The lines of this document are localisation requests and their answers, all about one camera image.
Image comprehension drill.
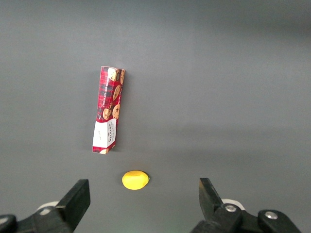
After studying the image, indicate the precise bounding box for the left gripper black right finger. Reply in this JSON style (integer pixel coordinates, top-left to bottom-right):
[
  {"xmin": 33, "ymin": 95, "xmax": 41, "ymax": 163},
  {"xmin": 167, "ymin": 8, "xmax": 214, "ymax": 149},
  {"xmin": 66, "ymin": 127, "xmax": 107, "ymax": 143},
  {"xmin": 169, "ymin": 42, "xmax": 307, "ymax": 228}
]
[{"xmin": 190, "ymin": 178, "xmax": 263, "ymax": 233}]

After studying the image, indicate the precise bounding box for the yellow lemon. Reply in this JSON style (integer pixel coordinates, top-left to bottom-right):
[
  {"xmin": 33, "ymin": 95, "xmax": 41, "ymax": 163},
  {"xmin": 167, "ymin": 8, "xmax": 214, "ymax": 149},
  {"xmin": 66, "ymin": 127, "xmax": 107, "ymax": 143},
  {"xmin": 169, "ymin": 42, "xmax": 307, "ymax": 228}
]
[{"xmin": 121, "ymin": 170, "xmax": 150, "ymax": 191}]

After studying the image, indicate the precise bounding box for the red tartan cookie box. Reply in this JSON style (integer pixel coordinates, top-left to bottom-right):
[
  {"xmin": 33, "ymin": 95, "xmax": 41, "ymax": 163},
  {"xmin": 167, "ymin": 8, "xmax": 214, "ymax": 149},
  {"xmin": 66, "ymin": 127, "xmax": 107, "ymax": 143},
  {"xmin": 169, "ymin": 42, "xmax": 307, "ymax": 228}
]
[{"xmin": 92, "ymin": 66, "xmax": 126, "ymax": 155}]

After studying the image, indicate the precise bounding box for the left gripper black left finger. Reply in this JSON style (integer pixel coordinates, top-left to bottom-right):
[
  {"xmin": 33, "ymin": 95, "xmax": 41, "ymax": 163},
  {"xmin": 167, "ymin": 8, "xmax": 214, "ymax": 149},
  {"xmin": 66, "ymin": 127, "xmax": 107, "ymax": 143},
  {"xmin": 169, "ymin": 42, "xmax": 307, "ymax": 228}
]
[{"xmin": 17, "ymin": 179, "xmax": 91, "ymax": 233}]

